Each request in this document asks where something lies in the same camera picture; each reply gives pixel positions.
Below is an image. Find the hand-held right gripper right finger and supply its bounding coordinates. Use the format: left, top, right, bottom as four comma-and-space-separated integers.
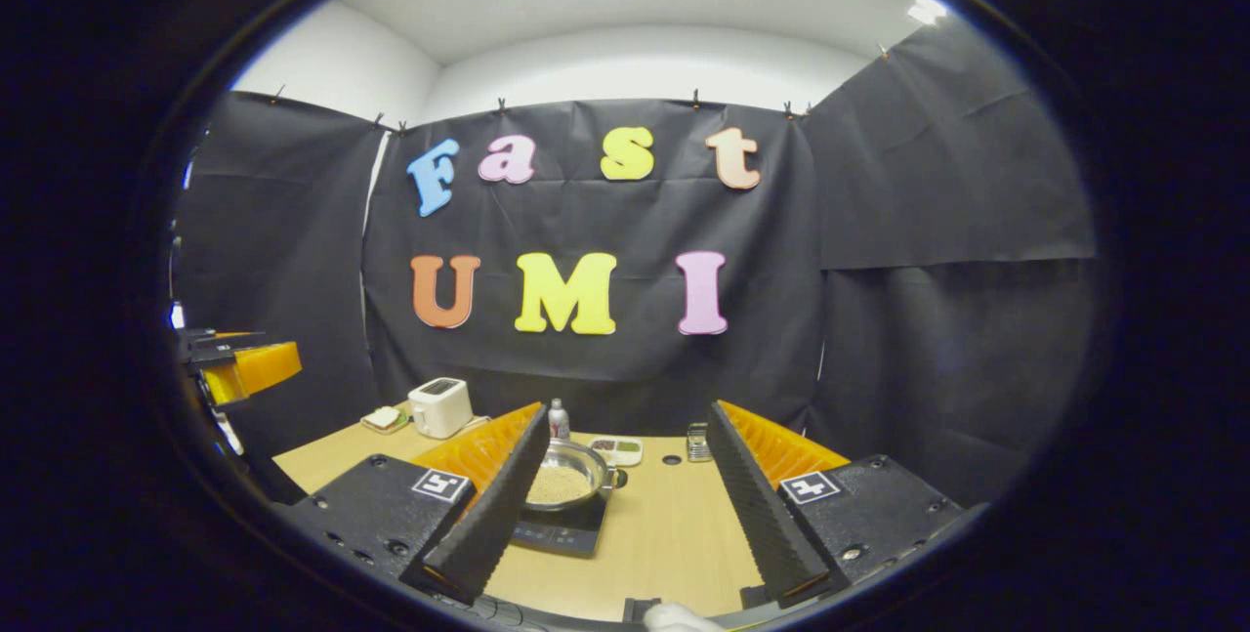
705, 400, 968, 611

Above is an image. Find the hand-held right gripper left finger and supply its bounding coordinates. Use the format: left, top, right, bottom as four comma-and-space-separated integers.
278, 402, 551, 606

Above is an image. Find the black induction cooktop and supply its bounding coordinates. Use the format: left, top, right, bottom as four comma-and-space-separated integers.
508, 490, 612, 558

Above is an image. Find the stainless steel pot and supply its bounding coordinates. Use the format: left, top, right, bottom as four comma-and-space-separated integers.
522, 439, 629, 514

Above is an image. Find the pile of soybeans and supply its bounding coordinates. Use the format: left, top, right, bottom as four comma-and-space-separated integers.
527, 464, 594, 504

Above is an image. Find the white toaster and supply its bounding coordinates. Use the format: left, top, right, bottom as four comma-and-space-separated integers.
408, 377, 475, 440

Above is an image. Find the small green plate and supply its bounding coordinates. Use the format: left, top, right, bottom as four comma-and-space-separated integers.
360, 405, 412, 436

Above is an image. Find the white divided bean tray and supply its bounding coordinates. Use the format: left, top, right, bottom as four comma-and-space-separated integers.
589, 437, 645, 468

